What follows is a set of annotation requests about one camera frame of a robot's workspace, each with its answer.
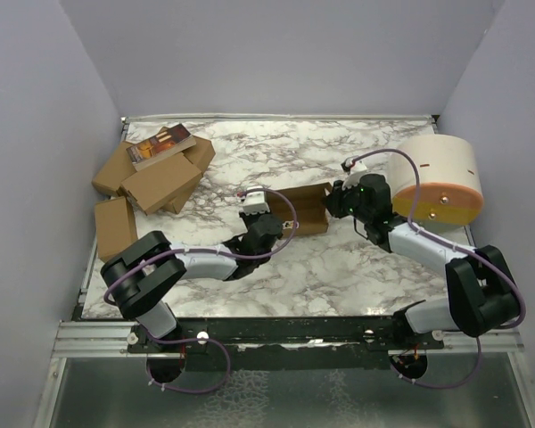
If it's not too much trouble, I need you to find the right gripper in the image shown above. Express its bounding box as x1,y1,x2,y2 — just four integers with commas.
321,177,372,224

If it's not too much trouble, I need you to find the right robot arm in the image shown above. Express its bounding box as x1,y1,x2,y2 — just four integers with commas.
325,174,522,349

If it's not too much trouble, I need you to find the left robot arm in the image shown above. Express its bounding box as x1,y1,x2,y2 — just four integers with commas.
101,213,283,352

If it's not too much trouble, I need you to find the small cardboard box left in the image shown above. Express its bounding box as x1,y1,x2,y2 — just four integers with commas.
95,196,138,262

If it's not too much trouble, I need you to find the white round ceramic container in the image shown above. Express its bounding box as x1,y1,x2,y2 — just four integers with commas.
399,134,484,226

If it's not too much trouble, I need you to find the paperback book dark cover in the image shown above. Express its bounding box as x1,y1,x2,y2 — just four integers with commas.
127,124,196,171

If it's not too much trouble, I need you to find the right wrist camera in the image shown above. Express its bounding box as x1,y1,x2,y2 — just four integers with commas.
342,157,367,190

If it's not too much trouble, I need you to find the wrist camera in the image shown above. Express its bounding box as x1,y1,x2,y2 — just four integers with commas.
239,185,270,216
342,157,367,190

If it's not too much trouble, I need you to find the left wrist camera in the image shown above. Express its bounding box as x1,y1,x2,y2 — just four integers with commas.
239,185,270,216

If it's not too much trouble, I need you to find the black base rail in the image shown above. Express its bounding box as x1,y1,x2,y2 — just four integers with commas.
128,316,443,372

